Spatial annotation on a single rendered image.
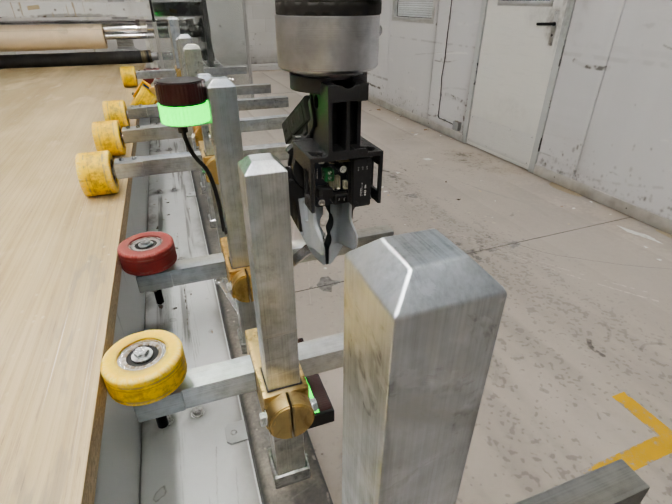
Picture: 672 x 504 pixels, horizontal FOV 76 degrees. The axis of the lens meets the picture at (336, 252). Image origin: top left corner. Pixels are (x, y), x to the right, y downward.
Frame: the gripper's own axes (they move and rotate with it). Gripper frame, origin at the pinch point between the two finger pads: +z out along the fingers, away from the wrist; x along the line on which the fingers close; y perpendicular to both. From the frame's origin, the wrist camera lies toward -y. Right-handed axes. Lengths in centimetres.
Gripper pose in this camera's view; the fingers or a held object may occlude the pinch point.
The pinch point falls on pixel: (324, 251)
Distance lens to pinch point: 51.2
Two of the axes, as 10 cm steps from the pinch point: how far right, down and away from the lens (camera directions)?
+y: 3.4, 4.7, -8.1
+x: 9.4, -1.7, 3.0
